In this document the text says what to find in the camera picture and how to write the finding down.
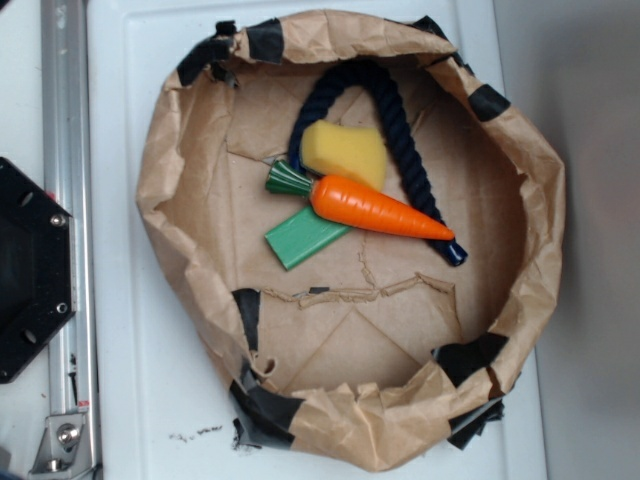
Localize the orange plastic toy carrot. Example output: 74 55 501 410
265 160 455 241

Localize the green flat plastic strip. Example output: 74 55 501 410
264 206 352 270

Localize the yellow sponge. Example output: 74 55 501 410
300 120 387 191

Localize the dark blue rope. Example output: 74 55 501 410
288 59 469 267

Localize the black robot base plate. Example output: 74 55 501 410
1 158 75 384

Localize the aluminium extrusion rail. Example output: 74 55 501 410
41 1 103 479

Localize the metal corner bracket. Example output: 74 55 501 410
28 413 95 479

